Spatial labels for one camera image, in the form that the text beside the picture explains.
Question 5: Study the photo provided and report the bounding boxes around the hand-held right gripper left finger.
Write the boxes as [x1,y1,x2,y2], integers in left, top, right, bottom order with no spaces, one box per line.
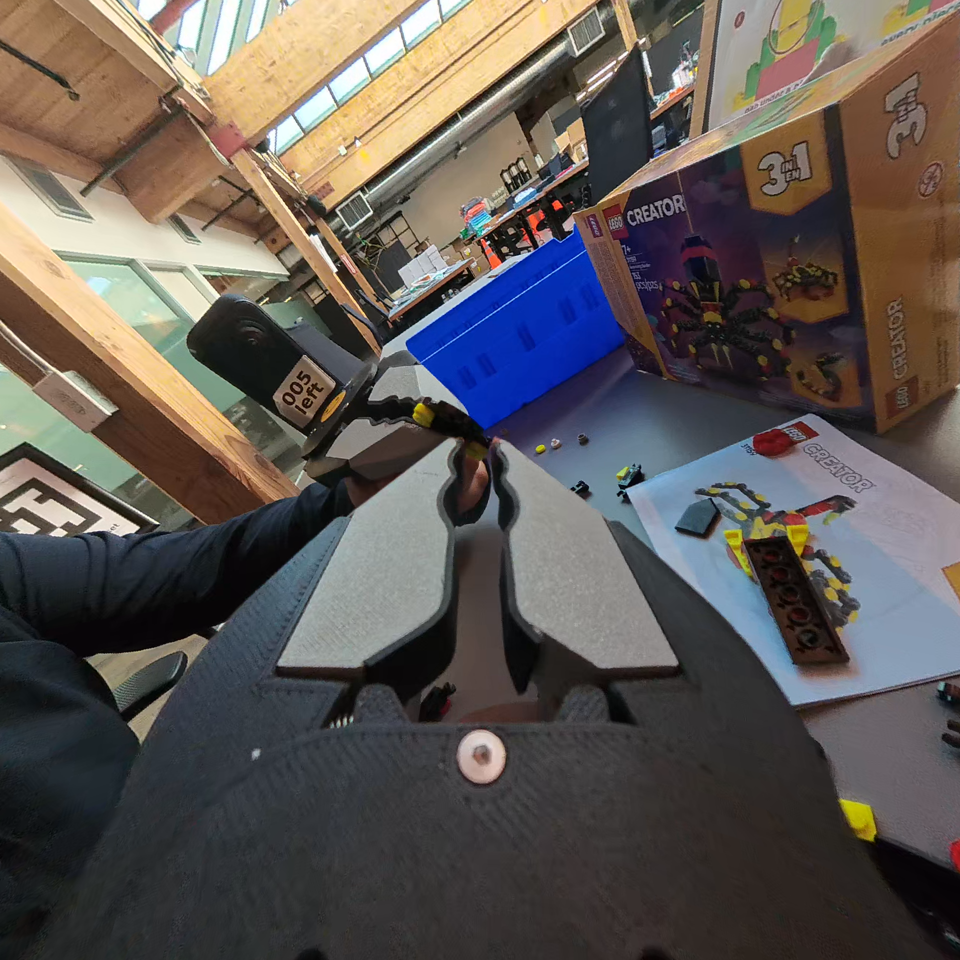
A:
[274,437,465,702]

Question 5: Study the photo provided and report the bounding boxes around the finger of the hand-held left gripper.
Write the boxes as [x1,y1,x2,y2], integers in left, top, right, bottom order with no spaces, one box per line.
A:
[366,365,438,412]
[326,416,455,485]

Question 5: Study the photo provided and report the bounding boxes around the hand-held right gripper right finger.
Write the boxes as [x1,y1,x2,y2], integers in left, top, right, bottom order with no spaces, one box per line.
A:
[491,441,682,723]

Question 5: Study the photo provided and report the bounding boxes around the black yellow lego leg assembly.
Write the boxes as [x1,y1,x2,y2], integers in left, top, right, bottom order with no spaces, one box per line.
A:
[411,399,492,461]

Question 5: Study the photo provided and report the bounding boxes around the lego pieces pile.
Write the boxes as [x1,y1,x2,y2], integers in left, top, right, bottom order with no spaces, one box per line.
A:
[534,432,960,875]

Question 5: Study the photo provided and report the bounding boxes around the person's left forearm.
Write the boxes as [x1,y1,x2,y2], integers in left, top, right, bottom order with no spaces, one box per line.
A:
[0,480,355,657]

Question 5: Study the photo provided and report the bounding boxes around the black lego slope tile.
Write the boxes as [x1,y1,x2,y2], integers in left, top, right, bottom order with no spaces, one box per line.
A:
[675,498,723,538]

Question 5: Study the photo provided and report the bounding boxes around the brown Lego plate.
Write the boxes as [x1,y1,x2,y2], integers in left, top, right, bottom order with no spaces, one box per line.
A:
[742,536,852,666]

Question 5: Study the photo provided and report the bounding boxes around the purple cardboard lego box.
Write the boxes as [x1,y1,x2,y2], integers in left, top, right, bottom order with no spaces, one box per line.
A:
[573,11,960,435]

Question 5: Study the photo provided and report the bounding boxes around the person's left hand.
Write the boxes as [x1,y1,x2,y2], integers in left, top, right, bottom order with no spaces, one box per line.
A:
[448,456,492,520]

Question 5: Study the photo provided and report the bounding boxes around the blue plastic bin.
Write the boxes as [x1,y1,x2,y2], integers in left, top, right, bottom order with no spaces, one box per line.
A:
[405,225,627,430]

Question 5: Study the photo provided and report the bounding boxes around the black chair armrest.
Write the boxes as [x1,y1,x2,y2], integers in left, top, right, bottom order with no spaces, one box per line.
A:
[112,651,189,721]

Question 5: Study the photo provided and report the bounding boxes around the framed marker sign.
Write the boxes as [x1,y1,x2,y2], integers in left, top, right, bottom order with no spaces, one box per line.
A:
[0,442,159,537]

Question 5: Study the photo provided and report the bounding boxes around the scorpion cover instruction booklet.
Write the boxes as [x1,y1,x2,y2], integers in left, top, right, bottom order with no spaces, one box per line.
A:
[626,414,960,708]

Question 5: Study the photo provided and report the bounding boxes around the black monitor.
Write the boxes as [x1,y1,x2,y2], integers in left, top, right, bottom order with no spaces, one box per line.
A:
[581,45,654,204]

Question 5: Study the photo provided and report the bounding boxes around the person's dark-clothed torso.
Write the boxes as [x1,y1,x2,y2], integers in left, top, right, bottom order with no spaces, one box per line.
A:
[0,607,140,960]

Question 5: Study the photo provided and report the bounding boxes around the instruction sheet on wooden board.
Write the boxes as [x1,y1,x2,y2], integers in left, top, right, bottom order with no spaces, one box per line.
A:
[688,0,725,140]

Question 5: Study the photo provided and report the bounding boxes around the printed instruction sheet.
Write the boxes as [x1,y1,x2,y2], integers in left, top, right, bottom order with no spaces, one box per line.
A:
[705,0,960,132]

